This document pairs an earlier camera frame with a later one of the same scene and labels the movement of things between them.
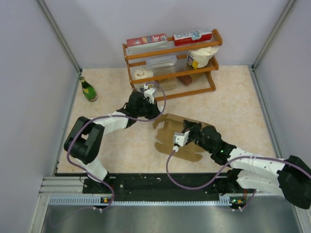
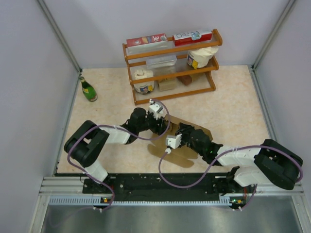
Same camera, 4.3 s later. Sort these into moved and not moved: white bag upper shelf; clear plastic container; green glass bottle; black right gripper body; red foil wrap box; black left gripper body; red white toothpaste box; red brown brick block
Moved: black right gripper body; black left gripper body
Not moved: red foil wrap box; red white toothpaste box; white bag upper shelf; clear plastic container; red brown brick block; green glass bottle
